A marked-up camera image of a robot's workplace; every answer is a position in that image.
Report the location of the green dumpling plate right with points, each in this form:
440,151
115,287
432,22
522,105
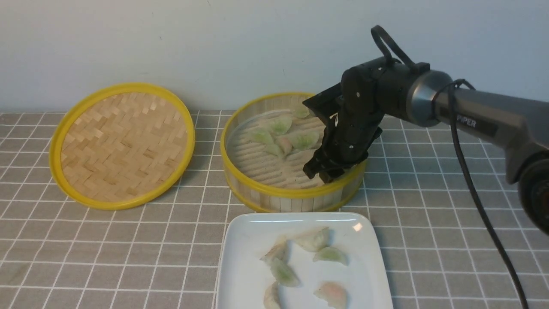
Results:
331,254

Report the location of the bamboo steamer basket yellow rim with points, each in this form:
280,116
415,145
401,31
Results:
266,183

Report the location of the green dumpling upper middle steamer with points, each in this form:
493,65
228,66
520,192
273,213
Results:
280,125

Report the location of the pink dumpling in steamer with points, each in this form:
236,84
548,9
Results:
285,145

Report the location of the pale dumpling plate bottom left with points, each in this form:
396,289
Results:
271,297

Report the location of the green dumpling left in steamer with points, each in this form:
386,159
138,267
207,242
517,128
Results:
260,135

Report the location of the green dumpling plate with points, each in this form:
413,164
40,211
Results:
331,254
283,274

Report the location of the small green dumpling in steamer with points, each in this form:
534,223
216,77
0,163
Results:
274,150

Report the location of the green dumpling top in steamer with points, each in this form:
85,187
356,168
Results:
300,111

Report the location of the woven bamboo steamer lid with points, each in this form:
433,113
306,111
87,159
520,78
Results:
122,146

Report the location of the white square plate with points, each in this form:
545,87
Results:
244,277

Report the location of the green dumpling right in steamer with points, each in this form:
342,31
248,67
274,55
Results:
303,140

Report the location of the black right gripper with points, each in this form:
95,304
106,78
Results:
351,118

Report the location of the pink dumpling on plate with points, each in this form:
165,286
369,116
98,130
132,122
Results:
333,293

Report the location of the green dumpling plate centre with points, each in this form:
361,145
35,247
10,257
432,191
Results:
283,274

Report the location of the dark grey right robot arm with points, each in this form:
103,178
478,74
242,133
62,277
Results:
426,97

